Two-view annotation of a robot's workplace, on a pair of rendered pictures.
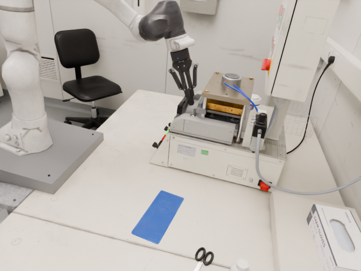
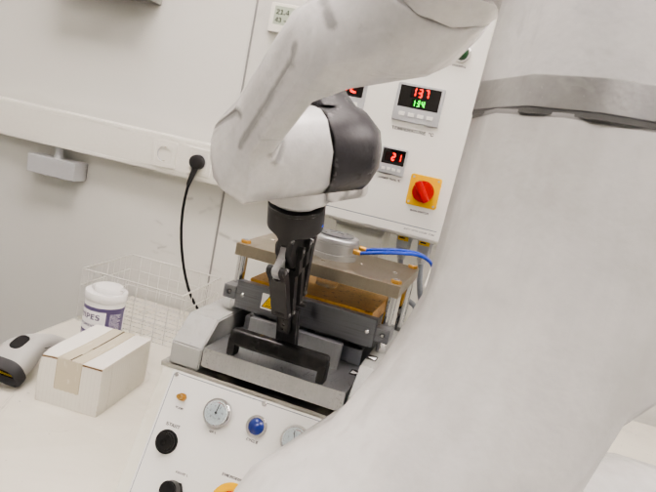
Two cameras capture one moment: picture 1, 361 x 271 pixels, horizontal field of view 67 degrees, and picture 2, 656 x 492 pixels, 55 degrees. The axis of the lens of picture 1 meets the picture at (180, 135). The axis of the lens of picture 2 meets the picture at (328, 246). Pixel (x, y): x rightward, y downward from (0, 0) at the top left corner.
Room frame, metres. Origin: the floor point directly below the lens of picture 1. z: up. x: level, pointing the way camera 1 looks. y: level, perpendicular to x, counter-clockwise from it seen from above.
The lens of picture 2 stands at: (1.04, 0.84, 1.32)
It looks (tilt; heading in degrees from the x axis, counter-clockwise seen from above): 11 degrees down; 272
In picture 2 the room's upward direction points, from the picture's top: 12 degrees clockwise
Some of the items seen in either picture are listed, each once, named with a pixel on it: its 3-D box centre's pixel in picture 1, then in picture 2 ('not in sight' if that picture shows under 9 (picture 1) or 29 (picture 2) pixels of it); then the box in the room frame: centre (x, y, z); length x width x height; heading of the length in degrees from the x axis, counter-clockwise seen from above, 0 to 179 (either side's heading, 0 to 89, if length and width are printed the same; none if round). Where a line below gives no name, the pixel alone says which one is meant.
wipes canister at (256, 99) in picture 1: (251, 107); (102, 318); (1.53, -0.41, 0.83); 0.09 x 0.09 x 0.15
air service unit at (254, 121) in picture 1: (256, 129); not in sight; (0.83, -0.26, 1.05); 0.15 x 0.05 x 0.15; 167
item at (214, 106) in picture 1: (228, 95); (331, 281); (1.06, -0.18, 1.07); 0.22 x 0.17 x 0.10; 167
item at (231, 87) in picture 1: (236, 93); (345, 270); (1.04, -0.21, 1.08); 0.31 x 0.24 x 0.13; 167
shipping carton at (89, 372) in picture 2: not in sight; (96, 367); (1.46, -0.24, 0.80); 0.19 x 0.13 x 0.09; 80
